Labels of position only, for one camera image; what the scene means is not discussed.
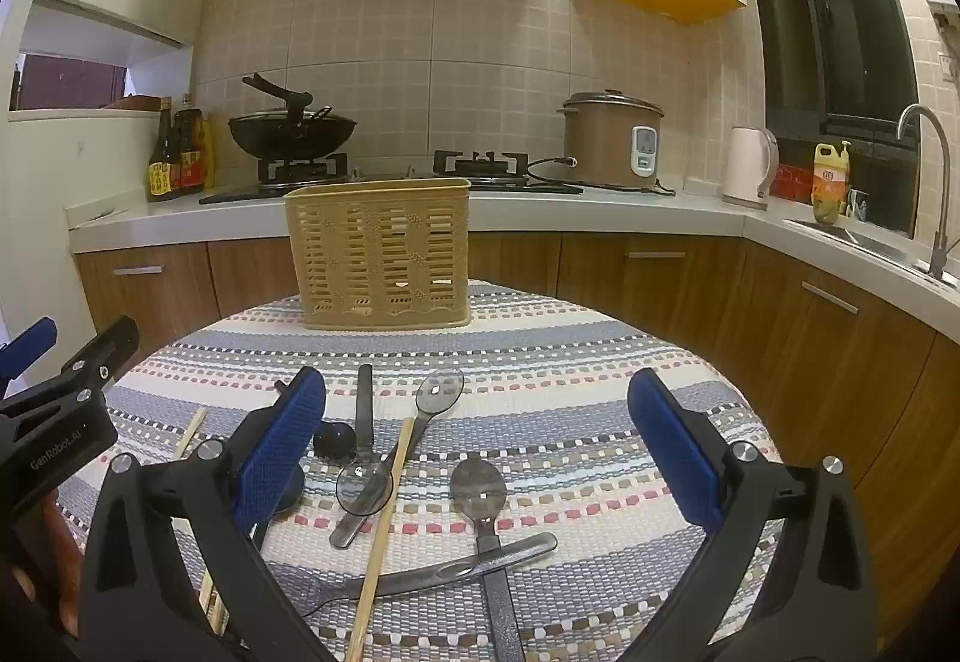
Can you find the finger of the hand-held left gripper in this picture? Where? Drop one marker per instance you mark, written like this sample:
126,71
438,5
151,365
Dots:
30,341
105,351

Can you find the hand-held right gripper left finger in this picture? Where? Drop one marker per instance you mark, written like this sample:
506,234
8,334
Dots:
277,444

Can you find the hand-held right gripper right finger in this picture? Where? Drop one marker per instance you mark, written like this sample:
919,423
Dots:
675,452

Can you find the black plastic spoon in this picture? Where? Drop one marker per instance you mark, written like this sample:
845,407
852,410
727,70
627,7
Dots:
335,441

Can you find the wooden chopstick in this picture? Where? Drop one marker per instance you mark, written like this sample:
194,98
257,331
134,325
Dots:
382,534
191,433

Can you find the metal fork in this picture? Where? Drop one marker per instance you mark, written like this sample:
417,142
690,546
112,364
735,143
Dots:
525,549

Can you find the beige plastic utensil basket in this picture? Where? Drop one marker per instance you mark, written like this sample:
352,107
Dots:
375,257

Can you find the person's left hand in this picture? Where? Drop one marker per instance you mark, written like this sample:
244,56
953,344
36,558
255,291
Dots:
52,542

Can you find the striped woven tablecloth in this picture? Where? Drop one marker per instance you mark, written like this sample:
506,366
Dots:
562,362

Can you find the wooden base cabinets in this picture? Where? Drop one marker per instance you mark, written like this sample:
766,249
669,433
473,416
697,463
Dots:
660,287

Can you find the tall dark sauce bottle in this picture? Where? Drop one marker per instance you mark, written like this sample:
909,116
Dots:
161,167

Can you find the red-label sauce bottle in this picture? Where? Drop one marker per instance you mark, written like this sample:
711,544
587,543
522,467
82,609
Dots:
189,159

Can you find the steel sink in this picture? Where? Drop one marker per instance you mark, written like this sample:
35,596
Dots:
862,240

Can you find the white kitchen countertop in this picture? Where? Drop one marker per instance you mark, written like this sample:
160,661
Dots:
525,212

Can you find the black wok with lid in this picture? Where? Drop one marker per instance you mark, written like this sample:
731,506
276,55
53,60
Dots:
292,133

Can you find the white paper towel roll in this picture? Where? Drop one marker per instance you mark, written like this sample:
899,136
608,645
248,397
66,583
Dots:
746,167

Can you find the red packet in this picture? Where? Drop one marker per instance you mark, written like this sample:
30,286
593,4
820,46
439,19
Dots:
795,182

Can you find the yellow dish soap bottle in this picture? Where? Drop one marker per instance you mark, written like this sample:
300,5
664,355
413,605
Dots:
829,182

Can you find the brown rice cooker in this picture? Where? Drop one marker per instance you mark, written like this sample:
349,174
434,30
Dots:
600,137

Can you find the black gas stove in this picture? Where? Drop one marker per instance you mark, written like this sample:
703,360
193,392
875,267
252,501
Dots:
480,167

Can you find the steel faucet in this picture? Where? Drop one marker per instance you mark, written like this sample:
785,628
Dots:
942,219

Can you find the dark window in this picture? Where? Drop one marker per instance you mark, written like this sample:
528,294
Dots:
825,32

